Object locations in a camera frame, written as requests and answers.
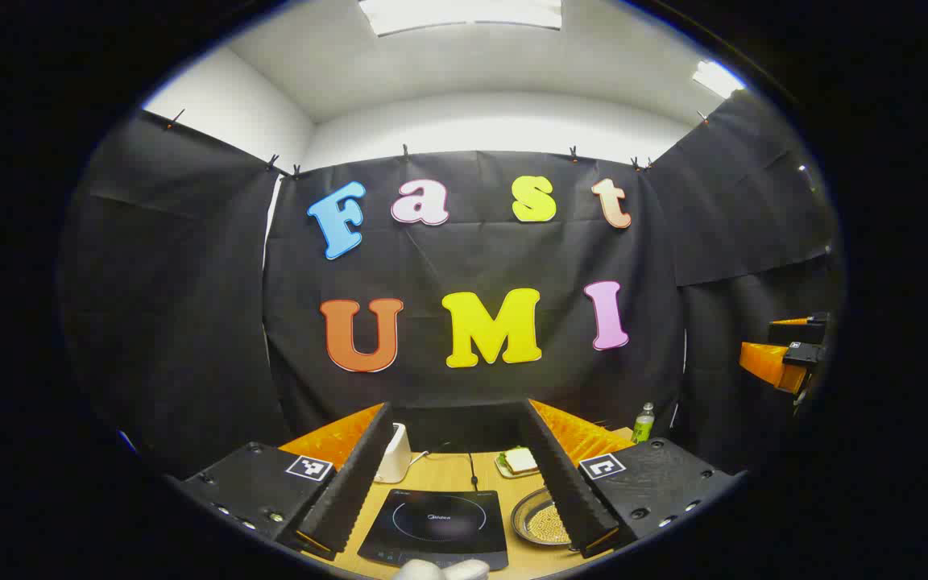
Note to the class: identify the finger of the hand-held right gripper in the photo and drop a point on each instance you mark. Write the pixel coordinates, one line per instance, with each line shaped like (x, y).
(766, 364)
(798, 332)

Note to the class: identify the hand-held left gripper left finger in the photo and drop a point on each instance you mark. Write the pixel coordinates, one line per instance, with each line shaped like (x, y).
(351, 491)

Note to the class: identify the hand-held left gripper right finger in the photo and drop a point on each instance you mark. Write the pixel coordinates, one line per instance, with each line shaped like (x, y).
(565, 491)

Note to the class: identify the pile of soybeans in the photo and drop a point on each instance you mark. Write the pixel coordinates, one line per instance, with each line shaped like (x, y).
(551, 528)

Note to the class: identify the black induction cooktop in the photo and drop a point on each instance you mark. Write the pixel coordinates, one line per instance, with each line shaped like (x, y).
(440, 515)

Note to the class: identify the sandwich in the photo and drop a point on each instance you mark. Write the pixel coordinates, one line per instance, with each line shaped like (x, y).
(520, 461)

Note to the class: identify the white toaster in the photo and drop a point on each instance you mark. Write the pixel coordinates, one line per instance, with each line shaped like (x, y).
(393, 455)

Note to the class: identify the small rectangular plate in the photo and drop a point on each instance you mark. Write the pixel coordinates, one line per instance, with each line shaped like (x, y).
(508, 474)

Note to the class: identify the green tea bottle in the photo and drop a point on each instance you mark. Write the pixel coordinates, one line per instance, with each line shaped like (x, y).
(643, 427)

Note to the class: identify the black backdrop cloth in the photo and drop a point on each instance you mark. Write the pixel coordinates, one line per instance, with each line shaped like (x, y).
(464, 250)

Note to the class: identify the small ceiling light panel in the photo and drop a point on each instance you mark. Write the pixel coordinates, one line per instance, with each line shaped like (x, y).
(718, 79)

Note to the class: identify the large ceiling light panel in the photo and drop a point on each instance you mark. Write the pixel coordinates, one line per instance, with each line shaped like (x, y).
(464, 14)

